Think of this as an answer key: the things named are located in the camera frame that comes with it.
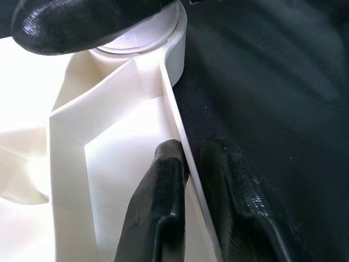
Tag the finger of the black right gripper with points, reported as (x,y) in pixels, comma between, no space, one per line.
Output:
(81,24)

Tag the white plastic children table top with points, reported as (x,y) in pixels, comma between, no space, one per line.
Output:
(109,122)

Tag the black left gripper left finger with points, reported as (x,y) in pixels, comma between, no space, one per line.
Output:
(158,207)

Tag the black tablecloth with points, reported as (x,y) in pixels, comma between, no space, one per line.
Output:
(272,95)

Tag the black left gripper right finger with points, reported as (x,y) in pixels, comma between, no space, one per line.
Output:
(240,207)

